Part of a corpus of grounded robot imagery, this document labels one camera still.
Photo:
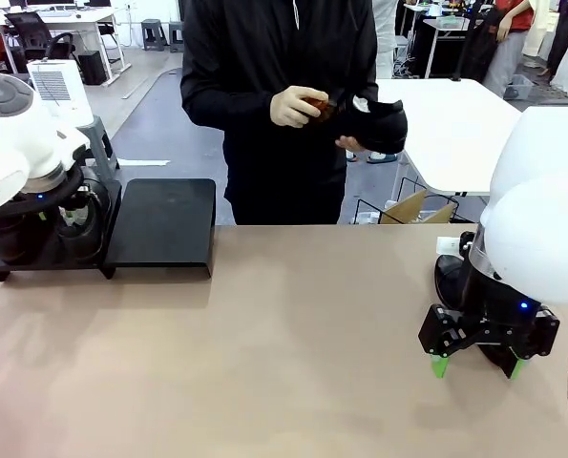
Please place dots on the cream hanging garment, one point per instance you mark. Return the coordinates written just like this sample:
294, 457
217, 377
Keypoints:
539, 28

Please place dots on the background person red shirt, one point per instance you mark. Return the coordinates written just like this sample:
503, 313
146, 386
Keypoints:
508, 57

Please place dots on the person's left forearm black sleeve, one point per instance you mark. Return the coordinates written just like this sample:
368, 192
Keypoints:
370, 93

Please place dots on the grey slipper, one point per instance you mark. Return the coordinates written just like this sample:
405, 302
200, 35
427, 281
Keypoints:
381, 158
354, 158

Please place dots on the person's left hand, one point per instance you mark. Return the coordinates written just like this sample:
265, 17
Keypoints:
352, 145

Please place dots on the white office desk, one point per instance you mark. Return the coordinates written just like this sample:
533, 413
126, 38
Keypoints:
73, 16

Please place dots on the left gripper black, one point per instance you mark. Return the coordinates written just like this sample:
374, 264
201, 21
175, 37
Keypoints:
37, 205

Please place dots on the white air purifier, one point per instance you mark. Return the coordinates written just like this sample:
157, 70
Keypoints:
59, 86

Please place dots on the person's right forearm black sleeve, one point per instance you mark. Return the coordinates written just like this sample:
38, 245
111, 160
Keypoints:
221, 110

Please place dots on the grey plastic bin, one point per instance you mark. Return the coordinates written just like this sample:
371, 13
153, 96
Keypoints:
519, 88

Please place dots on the white computer case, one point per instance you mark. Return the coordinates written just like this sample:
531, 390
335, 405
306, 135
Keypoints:
404, 47

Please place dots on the black office chair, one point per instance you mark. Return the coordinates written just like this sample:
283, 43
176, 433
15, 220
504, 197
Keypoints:
30, 31

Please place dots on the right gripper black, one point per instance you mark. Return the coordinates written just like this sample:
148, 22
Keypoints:
503, 310

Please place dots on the red-brown wooden shoe brush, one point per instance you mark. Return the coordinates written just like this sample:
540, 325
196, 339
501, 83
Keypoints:
322, 110

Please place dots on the grey plastic stool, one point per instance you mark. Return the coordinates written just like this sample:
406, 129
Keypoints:
152, 33
176, 35

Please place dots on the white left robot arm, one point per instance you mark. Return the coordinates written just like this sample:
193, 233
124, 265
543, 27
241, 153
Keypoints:
6, 138

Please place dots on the black computer tower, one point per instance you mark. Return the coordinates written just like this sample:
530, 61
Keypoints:
92, 67

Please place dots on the brown cardboard box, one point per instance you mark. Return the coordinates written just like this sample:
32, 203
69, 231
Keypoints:
407, 207

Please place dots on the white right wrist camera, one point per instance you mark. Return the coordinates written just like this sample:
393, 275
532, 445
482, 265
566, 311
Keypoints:
448, 245

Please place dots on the person's right hand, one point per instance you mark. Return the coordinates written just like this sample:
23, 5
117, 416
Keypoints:
290, 107

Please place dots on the white crumpled stuffing paper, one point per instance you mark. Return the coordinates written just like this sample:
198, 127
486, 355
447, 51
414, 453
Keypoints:
73, 218
361, 104

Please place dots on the grey step stool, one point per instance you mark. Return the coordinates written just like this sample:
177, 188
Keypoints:
97, 138

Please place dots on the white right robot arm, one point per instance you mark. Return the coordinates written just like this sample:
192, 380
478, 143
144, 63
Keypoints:
541, 214

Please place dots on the person's torso black jacket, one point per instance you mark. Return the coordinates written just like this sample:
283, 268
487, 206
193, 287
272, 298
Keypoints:
264, 181

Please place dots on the large white table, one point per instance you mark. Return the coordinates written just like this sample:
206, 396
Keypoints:
446, 133

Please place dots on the background person white clothes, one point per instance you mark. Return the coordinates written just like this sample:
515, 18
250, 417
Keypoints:
386, 43

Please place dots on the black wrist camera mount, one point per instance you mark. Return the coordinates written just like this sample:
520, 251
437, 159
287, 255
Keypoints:
467, 243

